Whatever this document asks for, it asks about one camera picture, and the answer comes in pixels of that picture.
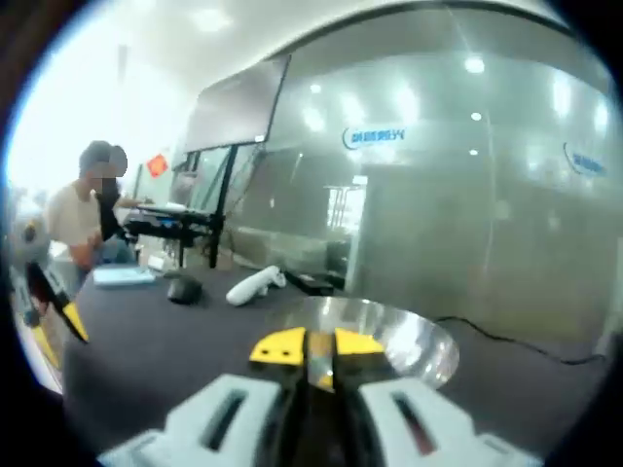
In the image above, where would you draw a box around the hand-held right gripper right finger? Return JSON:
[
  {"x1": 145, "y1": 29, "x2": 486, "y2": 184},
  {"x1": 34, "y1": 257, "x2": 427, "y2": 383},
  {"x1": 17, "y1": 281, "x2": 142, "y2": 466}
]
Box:
[{"x1": 333, "y1": 327, "x2": 544, "y2": 467}]

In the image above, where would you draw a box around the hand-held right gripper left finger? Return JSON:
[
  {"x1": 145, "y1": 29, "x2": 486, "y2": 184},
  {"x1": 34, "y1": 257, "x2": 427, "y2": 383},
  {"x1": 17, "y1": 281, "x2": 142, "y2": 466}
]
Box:
[{"x1": 96, "y1": 326, "x2": 308, "y2": 467}]

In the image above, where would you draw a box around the stainless steel bowl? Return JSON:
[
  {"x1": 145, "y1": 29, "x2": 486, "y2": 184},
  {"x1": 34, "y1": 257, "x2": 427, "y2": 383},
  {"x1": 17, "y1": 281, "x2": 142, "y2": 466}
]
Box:
[{"x1": 265, "y1": 295, "x2": 461, "y2": 393}]

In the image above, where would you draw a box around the light blue book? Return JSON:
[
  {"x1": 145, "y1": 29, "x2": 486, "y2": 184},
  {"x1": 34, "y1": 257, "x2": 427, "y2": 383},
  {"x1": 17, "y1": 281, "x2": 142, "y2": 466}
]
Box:
[{"x1": 92, "y1": 267, "x2": 156, "y2": 288}]

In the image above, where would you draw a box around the dark grey table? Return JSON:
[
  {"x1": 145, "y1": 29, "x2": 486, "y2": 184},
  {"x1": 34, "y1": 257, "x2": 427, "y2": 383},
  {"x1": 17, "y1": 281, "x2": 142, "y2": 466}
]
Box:
[{"x1": 60, "y1": 262, "x2": 612, "y2": 467}]

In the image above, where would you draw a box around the black computer mouse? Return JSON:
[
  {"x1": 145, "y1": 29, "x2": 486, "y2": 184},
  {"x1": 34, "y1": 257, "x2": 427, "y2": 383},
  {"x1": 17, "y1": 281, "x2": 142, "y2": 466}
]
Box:
[{"x1": 166, "y1": 274, "x2": 203, "y2": 305}]

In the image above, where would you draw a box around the white handheld controller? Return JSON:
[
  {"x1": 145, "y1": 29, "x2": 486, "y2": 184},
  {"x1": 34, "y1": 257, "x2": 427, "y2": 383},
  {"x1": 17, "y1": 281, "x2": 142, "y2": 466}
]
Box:
[{"x1": 225, "y1": 265, "x2": 287, "y2": 307}]

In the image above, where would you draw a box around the flat black device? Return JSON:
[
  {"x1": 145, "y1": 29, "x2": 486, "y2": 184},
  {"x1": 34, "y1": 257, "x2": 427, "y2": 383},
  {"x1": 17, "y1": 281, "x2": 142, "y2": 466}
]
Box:
[{"x1": 284, "y1": 269, "x2": 347, "y2": 296}]

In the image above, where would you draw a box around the small black box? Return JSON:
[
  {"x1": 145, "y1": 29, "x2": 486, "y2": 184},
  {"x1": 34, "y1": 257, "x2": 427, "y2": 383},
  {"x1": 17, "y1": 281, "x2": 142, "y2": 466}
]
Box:
[{"x1": 325, "y1": 240, "x2": 352, "y2": 276}]

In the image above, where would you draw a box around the black monitor stand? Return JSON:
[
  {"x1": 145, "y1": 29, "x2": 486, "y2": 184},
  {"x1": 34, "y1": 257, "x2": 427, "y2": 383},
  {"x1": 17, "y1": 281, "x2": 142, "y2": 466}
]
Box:
[{"x1": 208, "y1": 143, "x2": 239, "y2": 269}]

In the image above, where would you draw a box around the large dark monitor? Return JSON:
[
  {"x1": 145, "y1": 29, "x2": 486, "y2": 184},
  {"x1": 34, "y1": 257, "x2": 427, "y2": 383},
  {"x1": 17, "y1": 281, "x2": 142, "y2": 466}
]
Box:
[{"x1": 183, "y1": 53, "x2": 292, "y2": 155}]

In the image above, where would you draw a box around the black cable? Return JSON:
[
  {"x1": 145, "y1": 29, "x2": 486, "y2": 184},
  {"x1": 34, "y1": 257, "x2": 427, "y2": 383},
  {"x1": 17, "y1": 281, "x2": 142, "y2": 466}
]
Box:
[{"x1": 432, "y1": 315, "x2": 607, "y2": 366}]

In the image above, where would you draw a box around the red wall decoration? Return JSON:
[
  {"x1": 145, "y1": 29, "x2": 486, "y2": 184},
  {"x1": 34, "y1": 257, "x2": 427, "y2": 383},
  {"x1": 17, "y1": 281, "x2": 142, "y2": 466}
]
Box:
[{"x1": 145, "y1": 153, "x2": 171, "y2": 180}]

